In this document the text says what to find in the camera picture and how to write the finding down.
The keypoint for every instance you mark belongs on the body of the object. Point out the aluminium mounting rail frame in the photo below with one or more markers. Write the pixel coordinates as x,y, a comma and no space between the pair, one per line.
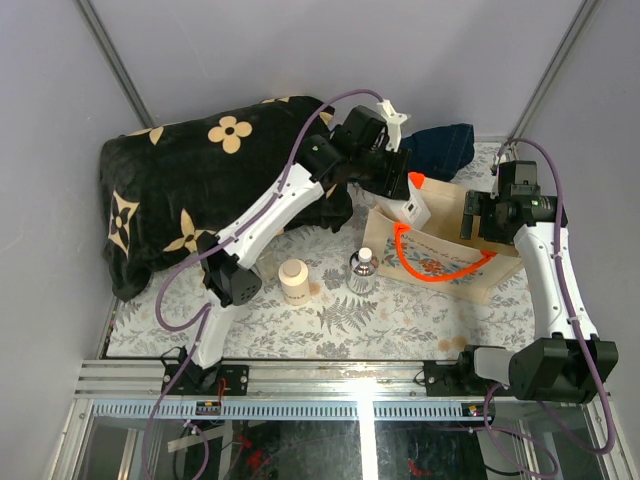
262,389

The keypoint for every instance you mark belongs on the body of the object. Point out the black floral pattern pillow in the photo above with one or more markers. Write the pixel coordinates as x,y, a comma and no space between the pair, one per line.
163,187

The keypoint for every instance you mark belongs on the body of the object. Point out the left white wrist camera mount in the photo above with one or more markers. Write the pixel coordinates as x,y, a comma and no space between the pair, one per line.
394,123

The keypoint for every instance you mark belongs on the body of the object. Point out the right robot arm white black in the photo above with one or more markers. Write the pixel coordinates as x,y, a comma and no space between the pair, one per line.
567,359

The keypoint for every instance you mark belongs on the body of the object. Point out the clear square bottle grey cap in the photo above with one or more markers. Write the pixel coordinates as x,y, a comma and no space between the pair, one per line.
267,266

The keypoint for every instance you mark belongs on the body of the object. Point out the beige canvas bag orange handles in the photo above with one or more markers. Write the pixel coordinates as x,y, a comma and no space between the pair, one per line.
435,256

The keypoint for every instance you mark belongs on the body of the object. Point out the dark blue denim garment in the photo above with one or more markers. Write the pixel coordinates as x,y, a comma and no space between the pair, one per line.
441,152

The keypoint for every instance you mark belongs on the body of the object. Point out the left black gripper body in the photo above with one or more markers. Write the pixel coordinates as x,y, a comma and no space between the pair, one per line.
398,176

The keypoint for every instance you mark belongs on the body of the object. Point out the beige round bottle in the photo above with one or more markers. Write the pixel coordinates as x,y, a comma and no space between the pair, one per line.
294,279

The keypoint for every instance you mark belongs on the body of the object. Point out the white rectangular lotion bottle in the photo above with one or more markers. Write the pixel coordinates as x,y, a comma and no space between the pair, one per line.
412,212

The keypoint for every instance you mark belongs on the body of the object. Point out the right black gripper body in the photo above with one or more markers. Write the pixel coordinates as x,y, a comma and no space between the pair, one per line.
489,227

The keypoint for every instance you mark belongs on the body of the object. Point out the floral patterned tablecloth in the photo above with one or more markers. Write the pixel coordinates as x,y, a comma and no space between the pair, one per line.
395,321

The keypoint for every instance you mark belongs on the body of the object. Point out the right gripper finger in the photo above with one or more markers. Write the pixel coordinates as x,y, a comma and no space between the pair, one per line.
469,226
475,201

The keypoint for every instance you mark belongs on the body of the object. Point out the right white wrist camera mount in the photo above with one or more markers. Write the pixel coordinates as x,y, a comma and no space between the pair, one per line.
499,158

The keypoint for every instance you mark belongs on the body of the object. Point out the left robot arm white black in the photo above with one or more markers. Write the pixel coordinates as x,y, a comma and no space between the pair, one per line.
364,149

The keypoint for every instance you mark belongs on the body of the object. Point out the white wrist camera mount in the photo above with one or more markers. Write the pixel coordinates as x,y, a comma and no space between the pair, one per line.
499,158
394,123

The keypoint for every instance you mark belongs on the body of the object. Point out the clear round bottle white cap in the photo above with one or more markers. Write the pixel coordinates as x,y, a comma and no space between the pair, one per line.
362,271

